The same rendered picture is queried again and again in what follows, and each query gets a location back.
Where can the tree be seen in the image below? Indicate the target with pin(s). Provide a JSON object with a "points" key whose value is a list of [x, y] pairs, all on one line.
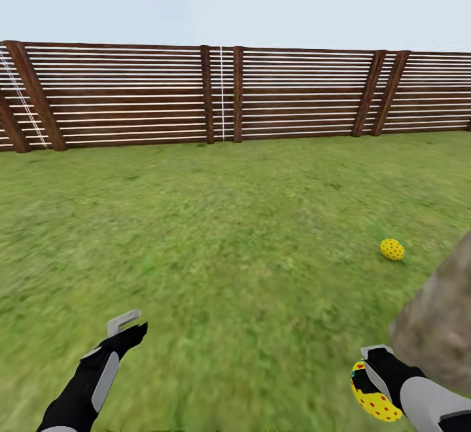
{"points": [[433, 332]]}

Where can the easter egg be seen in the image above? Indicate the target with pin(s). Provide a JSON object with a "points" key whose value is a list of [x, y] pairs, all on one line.
{"points": [[377, 404], [392, 249]]}

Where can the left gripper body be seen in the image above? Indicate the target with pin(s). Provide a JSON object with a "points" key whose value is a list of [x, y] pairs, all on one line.
{"points": [[129, 338]]}

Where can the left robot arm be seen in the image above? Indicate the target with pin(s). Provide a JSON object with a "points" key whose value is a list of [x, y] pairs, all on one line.
{"points": [[80, 402]]}

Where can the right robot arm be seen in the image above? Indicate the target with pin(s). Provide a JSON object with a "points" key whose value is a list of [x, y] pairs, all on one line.
{"points": [[429, 406]]}

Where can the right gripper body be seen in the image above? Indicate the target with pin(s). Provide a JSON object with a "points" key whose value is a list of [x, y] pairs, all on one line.
{"points": [[366, 386]]}

